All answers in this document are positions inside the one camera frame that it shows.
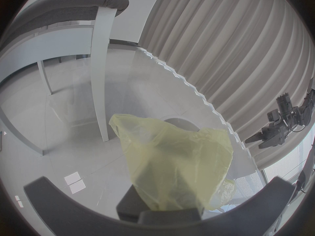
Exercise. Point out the white chair with grey cushions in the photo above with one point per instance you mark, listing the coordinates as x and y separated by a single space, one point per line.
73 4

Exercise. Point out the white trash bin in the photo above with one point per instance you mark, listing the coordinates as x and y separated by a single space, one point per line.
182 123

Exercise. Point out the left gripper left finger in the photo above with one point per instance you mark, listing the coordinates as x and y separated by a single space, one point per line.
128 203

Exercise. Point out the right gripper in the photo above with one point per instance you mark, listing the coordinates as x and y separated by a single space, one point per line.
274 135

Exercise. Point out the grey curtain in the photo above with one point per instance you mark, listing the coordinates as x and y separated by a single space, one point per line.
221 45

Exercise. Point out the yellow plastic bag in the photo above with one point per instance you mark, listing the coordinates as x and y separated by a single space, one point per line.
172 156

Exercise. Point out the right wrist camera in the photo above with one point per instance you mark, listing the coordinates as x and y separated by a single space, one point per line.
273 115

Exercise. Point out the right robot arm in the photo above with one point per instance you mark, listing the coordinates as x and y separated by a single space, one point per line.
305 114

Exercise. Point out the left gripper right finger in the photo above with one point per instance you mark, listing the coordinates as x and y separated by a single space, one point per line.
172 216

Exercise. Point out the window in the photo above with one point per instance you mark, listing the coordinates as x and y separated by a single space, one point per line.
278 173

